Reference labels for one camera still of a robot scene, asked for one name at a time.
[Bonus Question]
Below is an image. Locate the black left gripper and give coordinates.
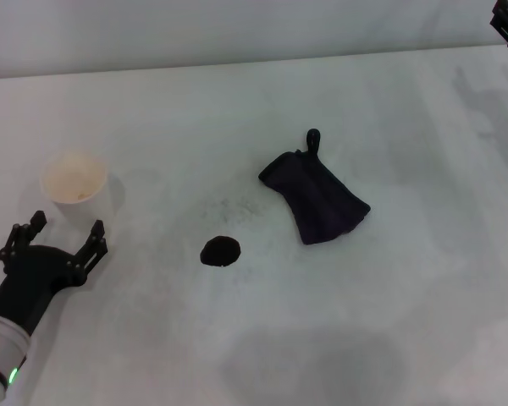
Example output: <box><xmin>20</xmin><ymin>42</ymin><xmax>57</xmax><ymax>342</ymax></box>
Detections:
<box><xmin>0</xmin><ymin>210</ymin><xmax>110</xmax><ymax>336</ymax></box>

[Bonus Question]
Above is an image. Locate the small black lump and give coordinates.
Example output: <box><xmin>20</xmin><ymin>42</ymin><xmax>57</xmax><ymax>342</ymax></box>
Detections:
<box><xmin>199</xmin><ymin>235</ymin><xmax>242</xmax><ymax>268</ymax></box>

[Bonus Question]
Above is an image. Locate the dark purple rag with loop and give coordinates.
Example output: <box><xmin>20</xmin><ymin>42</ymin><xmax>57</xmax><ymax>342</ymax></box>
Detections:
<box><xmin>257</xmin><ymin>128</ymin><xmax>372</xmax><ymax>246</ymax></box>

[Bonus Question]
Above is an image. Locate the white paper cup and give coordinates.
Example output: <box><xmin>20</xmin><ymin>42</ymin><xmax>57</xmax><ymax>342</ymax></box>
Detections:
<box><xmin>39</xmin><ymin>149</ymin><xmax>113</xmax><ymax>232</ymax></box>

